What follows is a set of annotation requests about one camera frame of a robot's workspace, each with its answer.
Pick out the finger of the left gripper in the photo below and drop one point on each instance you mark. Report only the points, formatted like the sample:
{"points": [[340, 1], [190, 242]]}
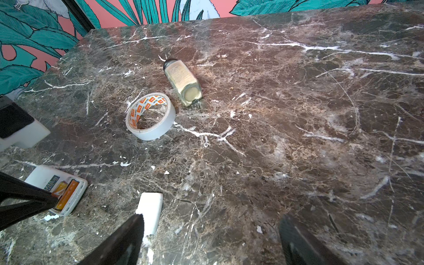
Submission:
{"points": [[20, 200]]}

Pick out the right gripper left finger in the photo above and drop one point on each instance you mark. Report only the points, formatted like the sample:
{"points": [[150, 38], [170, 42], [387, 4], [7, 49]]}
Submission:
{"points": [[122, 247]]}

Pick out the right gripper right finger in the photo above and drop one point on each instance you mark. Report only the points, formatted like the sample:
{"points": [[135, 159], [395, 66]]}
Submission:
{"points": [[301, 247]]}

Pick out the white red remote control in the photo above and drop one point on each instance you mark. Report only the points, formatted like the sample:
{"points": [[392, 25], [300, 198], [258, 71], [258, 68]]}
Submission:
{"points": [[48, 178]]}

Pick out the orange battery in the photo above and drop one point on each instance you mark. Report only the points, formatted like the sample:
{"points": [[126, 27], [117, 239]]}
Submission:
{"points": [[67, 195], [60, 189]]}

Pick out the white battery cover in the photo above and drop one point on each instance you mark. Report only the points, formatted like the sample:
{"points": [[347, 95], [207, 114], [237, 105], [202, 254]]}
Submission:
{"points": [[150, 207]]}

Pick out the white tape roll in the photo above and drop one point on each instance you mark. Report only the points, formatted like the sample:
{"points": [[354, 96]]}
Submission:
{"points": [[151, 116]]}

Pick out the spice jar black lid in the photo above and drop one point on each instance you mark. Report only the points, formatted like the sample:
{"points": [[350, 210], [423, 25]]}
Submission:
{"points": [[183, 81]]}

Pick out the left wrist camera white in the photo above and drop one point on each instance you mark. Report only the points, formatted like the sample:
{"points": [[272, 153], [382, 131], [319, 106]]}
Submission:
{"points": [[18, 127]]}

